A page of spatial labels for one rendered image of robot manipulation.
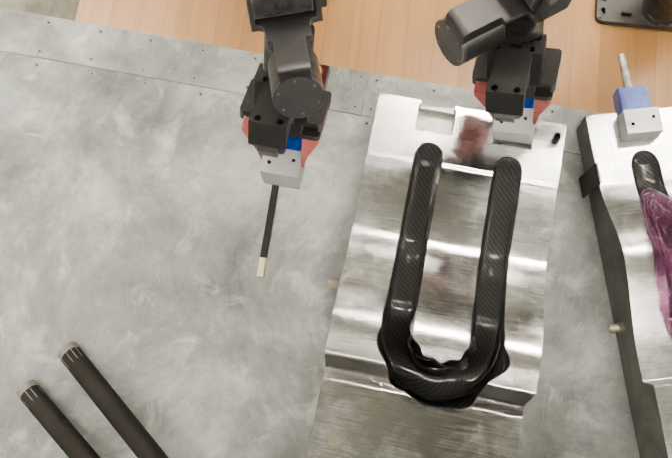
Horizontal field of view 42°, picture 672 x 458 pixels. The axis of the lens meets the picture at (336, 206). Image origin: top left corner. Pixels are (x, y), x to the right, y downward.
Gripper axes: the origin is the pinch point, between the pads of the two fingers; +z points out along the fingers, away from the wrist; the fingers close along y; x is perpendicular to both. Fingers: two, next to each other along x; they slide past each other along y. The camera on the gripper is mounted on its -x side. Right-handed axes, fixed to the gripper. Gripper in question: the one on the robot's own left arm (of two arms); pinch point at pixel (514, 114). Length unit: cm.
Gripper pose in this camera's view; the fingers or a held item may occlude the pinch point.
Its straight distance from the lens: 118.2
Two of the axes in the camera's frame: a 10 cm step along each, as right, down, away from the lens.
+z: 1.3, 6.2, 7.7
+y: 9.5, 1.4, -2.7
